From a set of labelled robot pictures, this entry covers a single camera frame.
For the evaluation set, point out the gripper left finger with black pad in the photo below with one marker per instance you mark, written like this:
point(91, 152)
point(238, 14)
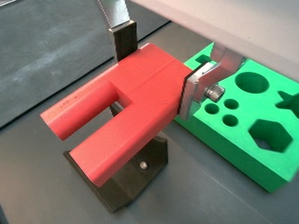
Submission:
point(120, 26)

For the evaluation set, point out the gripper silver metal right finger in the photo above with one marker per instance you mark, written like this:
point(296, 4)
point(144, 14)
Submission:
point(200, 84)

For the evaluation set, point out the red square-circle object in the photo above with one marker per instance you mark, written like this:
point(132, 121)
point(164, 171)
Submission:
point(144, 83)

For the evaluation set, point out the black curved fixture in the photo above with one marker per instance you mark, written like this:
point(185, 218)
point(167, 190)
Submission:
point(121, 189)

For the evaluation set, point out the green foam shape tray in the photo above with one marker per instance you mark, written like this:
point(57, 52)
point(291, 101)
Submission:
point(251, 126)

